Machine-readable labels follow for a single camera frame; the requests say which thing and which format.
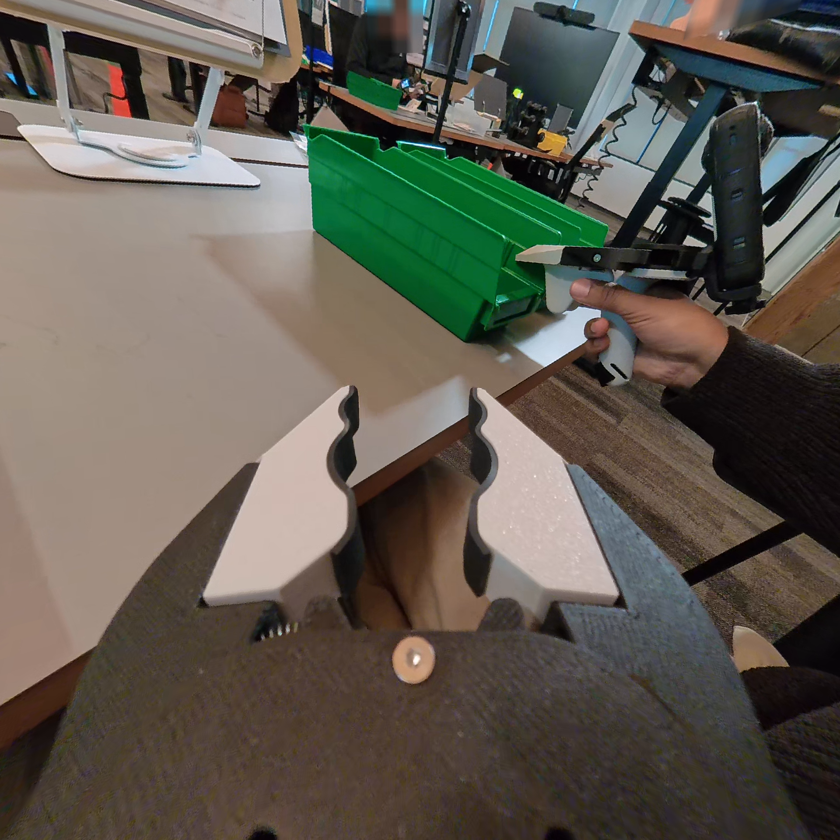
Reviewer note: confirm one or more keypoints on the black webcam bar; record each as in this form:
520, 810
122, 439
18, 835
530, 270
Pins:
564, 13

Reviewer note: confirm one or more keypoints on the pale shoe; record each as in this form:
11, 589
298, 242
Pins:
754, 649

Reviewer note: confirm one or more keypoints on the monitor on black pole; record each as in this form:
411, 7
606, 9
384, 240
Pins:
449, 39

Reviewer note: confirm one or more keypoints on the person's right forearm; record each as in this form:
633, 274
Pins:
774, 420

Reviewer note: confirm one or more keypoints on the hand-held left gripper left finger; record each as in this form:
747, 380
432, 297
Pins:
282, 525

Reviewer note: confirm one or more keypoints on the grey desk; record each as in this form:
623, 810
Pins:
164, 295

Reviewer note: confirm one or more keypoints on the white document stand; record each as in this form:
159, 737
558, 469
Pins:
151, 157

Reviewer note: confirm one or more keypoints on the person's right hand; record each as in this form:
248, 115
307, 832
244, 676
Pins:
676, 334

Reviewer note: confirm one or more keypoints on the background green bin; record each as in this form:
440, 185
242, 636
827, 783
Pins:
373, 92

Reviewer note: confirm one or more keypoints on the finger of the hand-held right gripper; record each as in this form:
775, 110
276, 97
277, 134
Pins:
541, 254

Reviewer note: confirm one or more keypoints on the brown bag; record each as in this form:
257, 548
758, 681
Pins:
228, 106

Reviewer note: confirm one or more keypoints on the yellow and black device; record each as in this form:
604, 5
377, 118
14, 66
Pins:
552, 142

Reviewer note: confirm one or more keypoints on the background wooden desk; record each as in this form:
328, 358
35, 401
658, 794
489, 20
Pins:
420, 121

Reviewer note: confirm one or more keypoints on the tall wooden table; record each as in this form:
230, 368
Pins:
722, 56

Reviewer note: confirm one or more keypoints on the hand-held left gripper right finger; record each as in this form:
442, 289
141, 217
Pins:
544, 525

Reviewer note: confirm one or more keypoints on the green plastic bin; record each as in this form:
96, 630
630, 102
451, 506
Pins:
459, 197
394, 262
558, 211
525, 212

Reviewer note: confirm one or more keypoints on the black bag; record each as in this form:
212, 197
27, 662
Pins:
787, 43

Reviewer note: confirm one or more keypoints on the black computer monitor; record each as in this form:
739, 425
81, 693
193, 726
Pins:
558, 72

